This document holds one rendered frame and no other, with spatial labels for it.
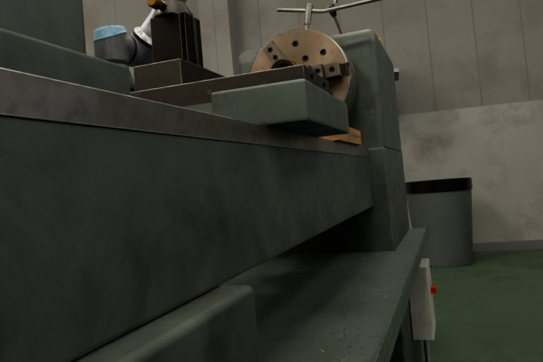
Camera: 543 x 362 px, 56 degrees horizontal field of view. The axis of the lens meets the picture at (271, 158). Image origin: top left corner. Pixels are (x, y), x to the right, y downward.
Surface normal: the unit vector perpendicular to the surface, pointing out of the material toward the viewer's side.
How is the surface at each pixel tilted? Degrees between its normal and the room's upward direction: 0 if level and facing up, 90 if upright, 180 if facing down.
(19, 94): 90
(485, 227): 90
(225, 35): 90
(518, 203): 90
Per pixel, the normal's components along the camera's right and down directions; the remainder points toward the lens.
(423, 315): -0.33, -0.01
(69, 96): 0.94, -0.10
